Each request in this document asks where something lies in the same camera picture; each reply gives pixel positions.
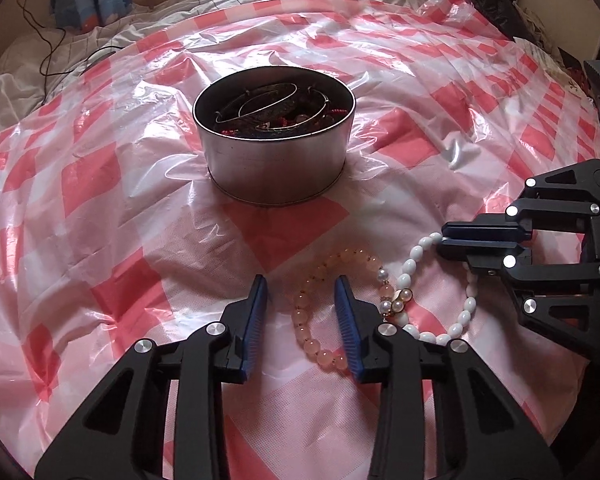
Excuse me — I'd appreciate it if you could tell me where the white oval bead necklace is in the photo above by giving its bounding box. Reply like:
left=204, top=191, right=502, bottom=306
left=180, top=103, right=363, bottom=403
left=399, top=232, right=479, bottom=347

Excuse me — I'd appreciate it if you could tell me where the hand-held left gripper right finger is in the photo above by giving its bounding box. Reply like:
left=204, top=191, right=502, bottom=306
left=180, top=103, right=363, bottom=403
left=335, top=276, right=563, bottom=480

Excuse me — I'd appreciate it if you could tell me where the black cable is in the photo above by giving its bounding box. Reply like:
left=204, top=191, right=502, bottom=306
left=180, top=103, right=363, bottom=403
left=20, top=0, right=119, bottom=92

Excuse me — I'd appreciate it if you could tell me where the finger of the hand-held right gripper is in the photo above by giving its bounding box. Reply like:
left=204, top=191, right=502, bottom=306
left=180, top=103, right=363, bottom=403
left=442, top=159, right=600, bottom=243
left=440, top=242, right=600, bottom=356

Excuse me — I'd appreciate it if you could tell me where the pink bead bracelet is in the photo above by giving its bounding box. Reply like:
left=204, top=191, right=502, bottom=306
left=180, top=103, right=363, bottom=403
left=291, top=247, right=386, bottom=372

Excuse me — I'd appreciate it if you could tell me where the silver metal bangle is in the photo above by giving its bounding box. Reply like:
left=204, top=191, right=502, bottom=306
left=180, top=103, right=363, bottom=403
left=214, top=83, right=334, bottom=127
left=239, top=85, right=302, bottom=121

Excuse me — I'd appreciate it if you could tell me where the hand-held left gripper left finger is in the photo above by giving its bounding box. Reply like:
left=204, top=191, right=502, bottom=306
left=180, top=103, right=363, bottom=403
left=34, top=275, right=269, bottom=480

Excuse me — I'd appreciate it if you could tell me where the red checkered plastic sheet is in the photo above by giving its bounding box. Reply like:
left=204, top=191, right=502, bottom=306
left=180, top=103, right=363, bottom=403
left=0, top=0, right=600, bottom=480

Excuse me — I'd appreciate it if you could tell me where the small pearl bracelet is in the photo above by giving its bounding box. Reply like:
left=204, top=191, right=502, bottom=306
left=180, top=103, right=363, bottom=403
left=377, top=267, right=414, bottom=326

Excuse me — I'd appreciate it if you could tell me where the round metal tin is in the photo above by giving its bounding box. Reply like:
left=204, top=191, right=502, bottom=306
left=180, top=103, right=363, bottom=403
left=192, top=66, right=357, bottom=207

